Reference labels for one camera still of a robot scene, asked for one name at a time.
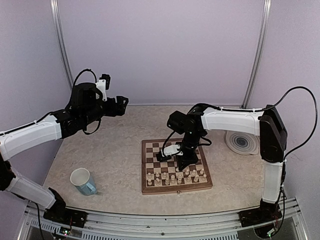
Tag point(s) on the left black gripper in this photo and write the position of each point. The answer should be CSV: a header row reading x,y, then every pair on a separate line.
x,y
120,107

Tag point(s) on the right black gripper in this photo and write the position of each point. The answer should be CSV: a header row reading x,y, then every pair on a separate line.
x,y
186,161

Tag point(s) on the white chess piece back row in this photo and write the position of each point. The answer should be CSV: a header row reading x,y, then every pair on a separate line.
x,y
196,178

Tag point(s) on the white chess king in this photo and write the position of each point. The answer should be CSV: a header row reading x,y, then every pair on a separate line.
x,y
179,179

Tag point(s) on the white rook corner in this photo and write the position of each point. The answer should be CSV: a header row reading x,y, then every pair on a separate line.
x,y
203,177

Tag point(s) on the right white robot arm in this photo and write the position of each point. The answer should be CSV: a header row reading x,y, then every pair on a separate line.
x,y
262,123

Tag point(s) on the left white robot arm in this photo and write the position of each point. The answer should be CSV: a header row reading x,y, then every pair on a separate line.
x,y
88,103

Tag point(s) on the wooden chess board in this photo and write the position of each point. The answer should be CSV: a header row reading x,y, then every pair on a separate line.
x,y
149,164

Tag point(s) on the grey spiral coaster mat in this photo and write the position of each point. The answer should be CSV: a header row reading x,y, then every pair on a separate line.
x,y
242,143

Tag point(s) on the light blue ceramic mug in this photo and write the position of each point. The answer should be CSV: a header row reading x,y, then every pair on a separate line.
x,y
82,179

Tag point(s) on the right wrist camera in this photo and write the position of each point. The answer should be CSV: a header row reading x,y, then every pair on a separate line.
x,y
169,152

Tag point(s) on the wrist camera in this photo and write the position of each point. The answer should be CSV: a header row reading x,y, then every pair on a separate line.
x,y
103,84
169,152

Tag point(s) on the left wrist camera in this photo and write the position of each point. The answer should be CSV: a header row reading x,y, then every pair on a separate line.
x,y
103,84

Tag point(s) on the front aluminium rail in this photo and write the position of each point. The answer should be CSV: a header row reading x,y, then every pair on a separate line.
x,y
225,225

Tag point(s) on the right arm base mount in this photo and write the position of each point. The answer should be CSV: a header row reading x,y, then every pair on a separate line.
x,y
257,216

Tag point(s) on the right aluminium frame post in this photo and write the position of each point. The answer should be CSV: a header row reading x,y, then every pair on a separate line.
x,y
258,52

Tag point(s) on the aluminium frame post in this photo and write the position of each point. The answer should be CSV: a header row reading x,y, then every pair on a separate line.
x,y
258,52
54,5

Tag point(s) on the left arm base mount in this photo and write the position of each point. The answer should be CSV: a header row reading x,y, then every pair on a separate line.
x,y
70,217

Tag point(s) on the left aluminium frame post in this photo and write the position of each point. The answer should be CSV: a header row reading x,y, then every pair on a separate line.
x,y
54,5

